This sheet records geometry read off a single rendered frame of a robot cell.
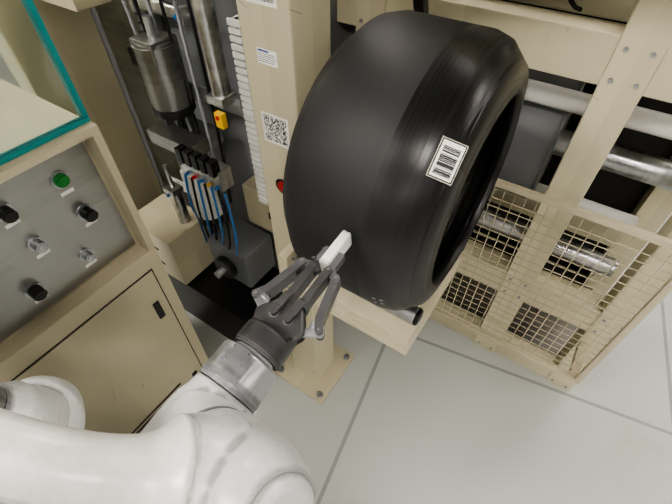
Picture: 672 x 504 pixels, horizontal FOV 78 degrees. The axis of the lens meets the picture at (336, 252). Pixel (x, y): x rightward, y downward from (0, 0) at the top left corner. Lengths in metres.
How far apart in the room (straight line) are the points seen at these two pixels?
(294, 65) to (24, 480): 0.73
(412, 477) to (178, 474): 1.46
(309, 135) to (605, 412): 1.79
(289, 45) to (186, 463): 0.70
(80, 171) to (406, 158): 0.73
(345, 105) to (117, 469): 0.54
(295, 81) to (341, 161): 0.27
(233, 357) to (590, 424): 1.75
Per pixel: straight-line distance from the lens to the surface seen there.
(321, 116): 0.69
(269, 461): 0.37
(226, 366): 0.55
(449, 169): 0.63
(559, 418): 2.06
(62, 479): 0.40
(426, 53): 0.72
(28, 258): 1.11
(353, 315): 1.08
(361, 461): 1.79
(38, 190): 1.06
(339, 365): 1.92
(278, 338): 0.56
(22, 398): 0.91
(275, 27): 0.86
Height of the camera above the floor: 1.72
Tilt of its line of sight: 48 degrees down
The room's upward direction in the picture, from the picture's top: straight up
